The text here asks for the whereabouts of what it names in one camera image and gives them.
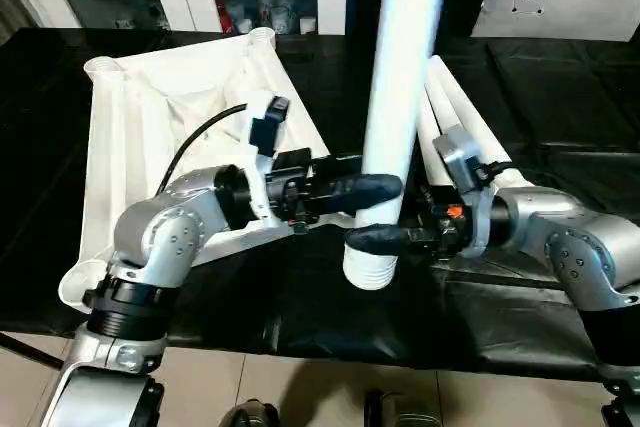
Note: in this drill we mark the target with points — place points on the white plastic table leg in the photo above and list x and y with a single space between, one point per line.
480 127
400 72
450 107
425 122

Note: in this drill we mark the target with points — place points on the white plastic table top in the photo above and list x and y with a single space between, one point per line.
130 147

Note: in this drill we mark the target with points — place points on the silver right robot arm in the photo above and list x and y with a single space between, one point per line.
575 227

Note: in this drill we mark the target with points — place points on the small white jar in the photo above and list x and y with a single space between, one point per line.
307 25
244 25

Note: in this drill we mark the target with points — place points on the patterned white jar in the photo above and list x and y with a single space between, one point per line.
281 21

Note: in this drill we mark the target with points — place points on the red bottle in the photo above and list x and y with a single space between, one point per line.
225 17

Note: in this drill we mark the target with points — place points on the black padded work mat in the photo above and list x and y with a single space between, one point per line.
575 97

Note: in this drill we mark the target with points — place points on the small white figurine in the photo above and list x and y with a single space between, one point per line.
125 23

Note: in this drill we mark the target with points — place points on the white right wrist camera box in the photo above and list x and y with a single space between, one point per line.
462 157

